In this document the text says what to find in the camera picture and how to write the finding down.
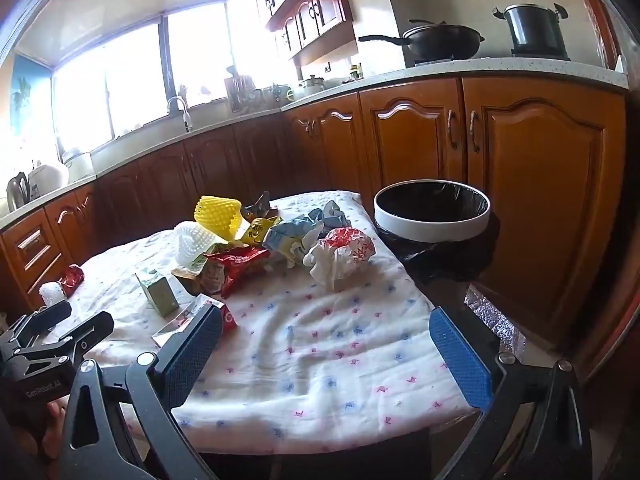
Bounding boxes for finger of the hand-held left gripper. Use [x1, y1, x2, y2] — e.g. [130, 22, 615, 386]
[0, 300, 73, 346]
[14, 311, 115, 367]

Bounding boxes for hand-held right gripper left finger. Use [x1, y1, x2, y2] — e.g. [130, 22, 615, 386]
[59, 304, 225, 480]

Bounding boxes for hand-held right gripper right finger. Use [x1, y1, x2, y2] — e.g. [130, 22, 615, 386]
[428, 306, 596, 480]

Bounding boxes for red and white milk carton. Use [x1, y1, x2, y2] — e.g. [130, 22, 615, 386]
[151, 294, 239, 349]

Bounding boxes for green drink carton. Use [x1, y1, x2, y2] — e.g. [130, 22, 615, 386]
[135, 269, 181, 317]

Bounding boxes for white rim trash bin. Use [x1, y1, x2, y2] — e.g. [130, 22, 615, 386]
[372, 178, 502, 286]

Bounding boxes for person's left hand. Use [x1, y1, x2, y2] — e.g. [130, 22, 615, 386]
[42, 396, 70, 461]

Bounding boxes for white foam piece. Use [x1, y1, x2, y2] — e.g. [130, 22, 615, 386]
[39, 281, 66, 307]

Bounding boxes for small red packet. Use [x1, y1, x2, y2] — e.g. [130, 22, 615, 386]
[59, 264, 86, 297]

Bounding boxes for silver foil sheet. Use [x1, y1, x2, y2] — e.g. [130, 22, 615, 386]
[465, 287, 527, 357]

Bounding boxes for crumpled green yellow carton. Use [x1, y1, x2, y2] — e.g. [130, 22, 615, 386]
[171, 255, 223, 295]

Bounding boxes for red snack bag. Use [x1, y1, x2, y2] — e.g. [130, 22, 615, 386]
[204, 246, 274, 299]

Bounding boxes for white foam fruit net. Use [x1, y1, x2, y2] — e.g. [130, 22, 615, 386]
[173, 221, 227, 266]

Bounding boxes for white printed blanket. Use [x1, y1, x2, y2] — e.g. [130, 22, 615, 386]
[42, 190, 477, 445]

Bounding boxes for steel electric kettle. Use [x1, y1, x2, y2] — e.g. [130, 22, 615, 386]
[6, 171, 30, 211]

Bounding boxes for yellow snack packet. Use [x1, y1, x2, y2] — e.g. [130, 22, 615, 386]
[240, 214, 284, 247]

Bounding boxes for yellow foam fruit net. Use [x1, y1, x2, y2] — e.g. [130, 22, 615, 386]
[194, 195, 249, 242]

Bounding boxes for white kitchen appliance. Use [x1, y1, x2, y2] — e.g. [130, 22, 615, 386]
[62, 147, 96, 184]

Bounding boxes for blue and white crumpled packet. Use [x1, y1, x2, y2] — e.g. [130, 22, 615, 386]
[262, 216, 326, 269]

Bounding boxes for white and red plastic bag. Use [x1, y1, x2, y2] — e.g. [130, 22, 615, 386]
[302, 226, 376, 289]

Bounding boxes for grey foil wrapper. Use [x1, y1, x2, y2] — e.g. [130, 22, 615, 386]
[241, 191, 279, 221]

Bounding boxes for grey crumpled paper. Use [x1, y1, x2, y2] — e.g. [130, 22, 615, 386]
[307, 200, 354, 234]

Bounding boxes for wooden lower cabinets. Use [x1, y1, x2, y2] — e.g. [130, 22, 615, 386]
[0, 77, 629, 343]

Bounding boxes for wooden cabinets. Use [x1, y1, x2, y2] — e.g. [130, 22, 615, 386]
[247, 0, 362, 67]
[0, 77, 629, 343]

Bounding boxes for chrome faucet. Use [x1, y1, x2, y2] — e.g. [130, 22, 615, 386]
[166, 96, 194, 134]

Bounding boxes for kitchen window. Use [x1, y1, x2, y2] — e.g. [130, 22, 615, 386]
[50, 0, 301, 155]

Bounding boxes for knife rack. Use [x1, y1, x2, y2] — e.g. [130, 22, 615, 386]
[224, 66, 257, 114]

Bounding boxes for speckled kitchen countertop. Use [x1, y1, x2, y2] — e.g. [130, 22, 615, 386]
[0, 57, 630, 231]

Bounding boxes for white lidded pot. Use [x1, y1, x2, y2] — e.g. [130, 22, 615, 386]
[299, 75, 327, 97]

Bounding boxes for gas stove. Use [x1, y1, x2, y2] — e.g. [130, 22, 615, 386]
[412, 47, 572, 68]

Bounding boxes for black wok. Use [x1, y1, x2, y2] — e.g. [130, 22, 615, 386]
[358, 20, 486, 61]

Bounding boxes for dark cooking pot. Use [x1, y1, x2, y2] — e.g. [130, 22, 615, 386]
[492, 2, 570, 59]

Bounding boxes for wooden upper cabinets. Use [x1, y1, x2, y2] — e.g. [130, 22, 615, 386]
[247, 0, 362, 67]

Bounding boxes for blue wall poster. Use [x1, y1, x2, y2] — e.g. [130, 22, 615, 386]
[10, 55, 54, 161]

